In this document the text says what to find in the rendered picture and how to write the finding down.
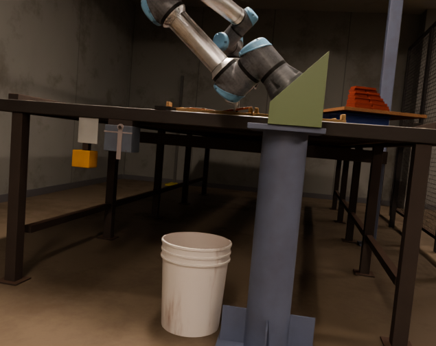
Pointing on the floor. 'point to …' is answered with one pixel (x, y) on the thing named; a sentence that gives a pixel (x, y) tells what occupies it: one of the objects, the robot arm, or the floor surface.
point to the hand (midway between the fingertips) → (237, 110)
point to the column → (274, 246)
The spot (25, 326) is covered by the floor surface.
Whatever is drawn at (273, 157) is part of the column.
